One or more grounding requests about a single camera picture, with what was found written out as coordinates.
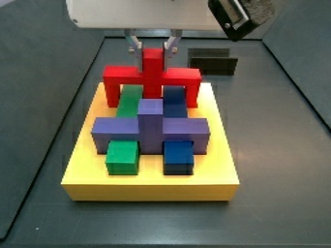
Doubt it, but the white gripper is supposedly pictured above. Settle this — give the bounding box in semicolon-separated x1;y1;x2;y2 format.
65;0;220;71

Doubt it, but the red cross-shaped block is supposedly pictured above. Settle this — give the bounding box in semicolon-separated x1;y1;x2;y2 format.
103;48;201;108

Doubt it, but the yellow base board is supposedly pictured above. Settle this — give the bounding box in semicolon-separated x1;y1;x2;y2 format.
61;82;239;202

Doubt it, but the black block holder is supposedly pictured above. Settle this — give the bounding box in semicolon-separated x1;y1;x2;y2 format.
187;48;237;76

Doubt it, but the purple cross-shaped block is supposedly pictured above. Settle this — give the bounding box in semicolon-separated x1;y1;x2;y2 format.
91;99;211;155

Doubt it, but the blue long block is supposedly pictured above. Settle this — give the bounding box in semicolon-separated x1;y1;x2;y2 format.
163;86;193;175

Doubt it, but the green long block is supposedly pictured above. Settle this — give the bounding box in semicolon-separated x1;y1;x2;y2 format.
104;85;143;175

